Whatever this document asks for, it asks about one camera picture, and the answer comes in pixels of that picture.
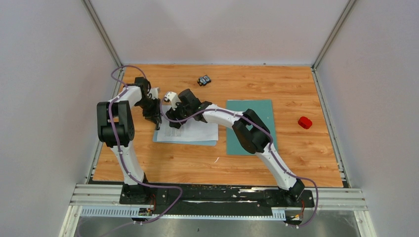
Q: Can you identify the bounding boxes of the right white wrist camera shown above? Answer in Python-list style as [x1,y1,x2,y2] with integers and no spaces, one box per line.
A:
[163,91,181,110]

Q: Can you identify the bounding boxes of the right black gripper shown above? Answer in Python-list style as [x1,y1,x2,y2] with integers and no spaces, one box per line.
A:
[167,100,192,129]

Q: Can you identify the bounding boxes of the green file folder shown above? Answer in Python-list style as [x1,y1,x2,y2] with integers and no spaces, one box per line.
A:
[226,100,278,156]

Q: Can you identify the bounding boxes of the paper sheet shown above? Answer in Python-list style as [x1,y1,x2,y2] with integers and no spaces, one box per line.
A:
[153,118,219,146]

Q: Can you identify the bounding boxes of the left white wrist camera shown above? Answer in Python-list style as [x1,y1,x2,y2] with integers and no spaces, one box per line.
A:
[149,87,160,100]

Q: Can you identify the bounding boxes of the small red object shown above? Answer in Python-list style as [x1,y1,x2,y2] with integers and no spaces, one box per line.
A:
[297,116,313,129]

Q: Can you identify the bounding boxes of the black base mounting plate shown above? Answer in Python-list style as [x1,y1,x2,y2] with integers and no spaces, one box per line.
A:
[119,184,315,216]

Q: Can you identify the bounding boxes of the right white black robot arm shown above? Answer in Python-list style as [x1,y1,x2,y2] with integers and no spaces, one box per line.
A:
[163,89,305,206]

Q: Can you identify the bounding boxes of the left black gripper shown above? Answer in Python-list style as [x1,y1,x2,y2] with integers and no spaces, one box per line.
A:
[137,97,163,124]

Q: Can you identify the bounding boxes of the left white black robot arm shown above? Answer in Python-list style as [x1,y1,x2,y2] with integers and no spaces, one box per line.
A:
[96,77,162,204]

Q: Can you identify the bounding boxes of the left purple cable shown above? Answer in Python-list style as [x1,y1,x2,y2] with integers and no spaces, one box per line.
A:
[107,65,183,226]

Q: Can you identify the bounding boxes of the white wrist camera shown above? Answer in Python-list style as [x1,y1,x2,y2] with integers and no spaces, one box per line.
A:
[149,87,160,100]
[163,91,181,110]

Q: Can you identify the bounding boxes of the aluminium frame rail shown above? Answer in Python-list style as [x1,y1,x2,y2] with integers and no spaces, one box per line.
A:
[70,184,368,221]

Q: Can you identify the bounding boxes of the light blue clipboard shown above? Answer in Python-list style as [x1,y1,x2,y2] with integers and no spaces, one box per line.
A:
[152,127,219,146]

